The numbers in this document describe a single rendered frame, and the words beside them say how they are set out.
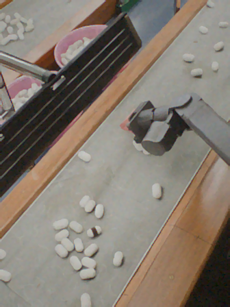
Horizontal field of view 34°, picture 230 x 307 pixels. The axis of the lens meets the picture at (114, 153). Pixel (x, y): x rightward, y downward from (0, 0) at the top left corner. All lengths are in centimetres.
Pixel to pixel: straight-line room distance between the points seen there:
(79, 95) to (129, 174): 35
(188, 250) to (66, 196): 32
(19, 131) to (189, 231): 44
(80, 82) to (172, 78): 57
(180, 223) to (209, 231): 6
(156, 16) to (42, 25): 45
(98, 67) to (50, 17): 83
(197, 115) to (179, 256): 30
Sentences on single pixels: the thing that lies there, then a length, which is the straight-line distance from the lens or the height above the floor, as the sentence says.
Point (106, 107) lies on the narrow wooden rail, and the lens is 108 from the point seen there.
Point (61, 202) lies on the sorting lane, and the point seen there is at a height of 74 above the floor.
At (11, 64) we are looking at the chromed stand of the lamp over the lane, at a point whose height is 112.
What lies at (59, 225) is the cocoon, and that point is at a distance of 88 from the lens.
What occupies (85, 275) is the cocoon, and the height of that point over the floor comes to 76.
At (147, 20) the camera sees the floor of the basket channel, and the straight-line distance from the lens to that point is 158.
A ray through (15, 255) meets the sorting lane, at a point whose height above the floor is 74.
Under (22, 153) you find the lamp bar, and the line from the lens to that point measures 61.
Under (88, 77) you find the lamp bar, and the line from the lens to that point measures 69.
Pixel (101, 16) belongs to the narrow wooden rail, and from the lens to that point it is 154.
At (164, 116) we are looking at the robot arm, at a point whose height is 89.
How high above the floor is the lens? 153
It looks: 52 degrees down
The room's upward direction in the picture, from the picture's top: 5 degrees counter-clockwise
